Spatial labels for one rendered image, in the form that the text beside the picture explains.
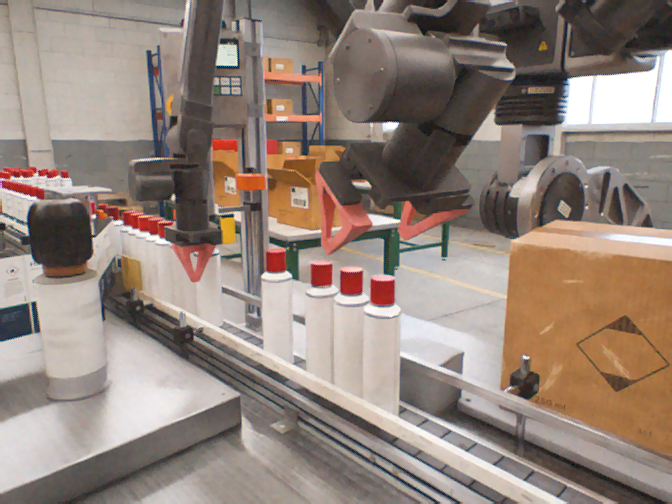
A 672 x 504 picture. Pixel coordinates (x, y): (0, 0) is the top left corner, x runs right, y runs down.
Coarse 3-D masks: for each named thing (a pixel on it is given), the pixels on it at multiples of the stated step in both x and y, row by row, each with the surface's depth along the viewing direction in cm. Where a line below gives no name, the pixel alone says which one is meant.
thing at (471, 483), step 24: (240, 336) 101; (240, 360) 91; (288, 384) 82; (336, 408) 75; (384, 432) 69; (432, 432) 69; (456, 432) 69; (432, 456) 64; (480, 456) 64; (504, 456) 64; (456, 480) 60; (528, 480) 59; (552, 480) 59
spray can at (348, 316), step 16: (352, 272) 71; (352, 288) 71; (336, 304) 72; (352, 304) 71; (336, 320) 73; (352, 320) 72; (336, 336) 73; (352, 336) 72; (336, 352) 74; (352, 352) 73; (336, 368) 74; (352, 368) 73; (336, 384) 75; (352, 384) 74
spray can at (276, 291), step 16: (272, 256) 83; (272, 272) 84; (288, 272) 86; (272, 288) 83; (288, 288) 84; (272, 304) 84; (288, 304) 85; (272, 320) 84; (288, 320) 85; (272, 336) 85; (288, 336) 86; (272, 352) 86; (288, 352) 87
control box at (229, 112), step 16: (160, 32) 101; (176, 32) 101; (224, 32) 102; (240, 32) 103; (160, 48) 101; (176, 48) 101; (240, 48) 103; (176, 64) 102; (240, 64) 104; (176, 80) 102; (224, 96) 104; (224, 112) 105; (240, 112) 106; (224, 128) 110
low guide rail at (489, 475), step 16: (160, 304) 111; (192, 320) 101; (224, 336) 93; (240, 352) 90; (256, 352) 86; (272, 368) 83; (288, 368) 80; (304, 384) 78; (320, 384) 75; (336, 400) 73; (352, 400) 70; (368, 416) 68; (384, 416) 66; (400, 432) 64; (416, 432) 63; (432, 448) 61; (448, 448) 59; (464, 464) 58; (480, 464) 57; (480, 480) 57; (496, 480) 55; (512, 480) 54; (512, 496) 54; (528, 496) 53; (544, 496) 52
